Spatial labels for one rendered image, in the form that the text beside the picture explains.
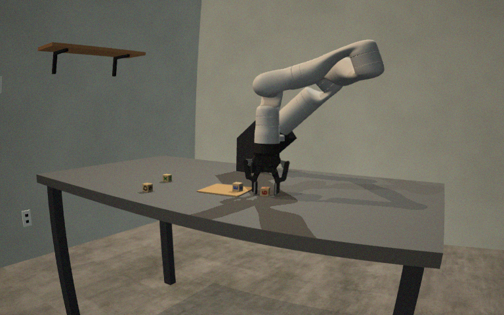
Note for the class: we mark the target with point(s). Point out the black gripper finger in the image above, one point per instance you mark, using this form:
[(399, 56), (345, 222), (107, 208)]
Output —
[(285, 166), (247, 164)]

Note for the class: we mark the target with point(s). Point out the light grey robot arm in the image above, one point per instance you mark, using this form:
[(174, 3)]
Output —
[(339, 71)]

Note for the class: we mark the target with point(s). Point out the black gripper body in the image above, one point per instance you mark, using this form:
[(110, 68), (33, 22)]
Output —
[(271, 153)]

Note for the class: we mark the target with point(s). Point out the tan flat mat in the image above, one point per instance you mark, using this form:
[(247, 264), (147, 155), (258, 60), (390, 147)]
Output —
[(224, 190)]

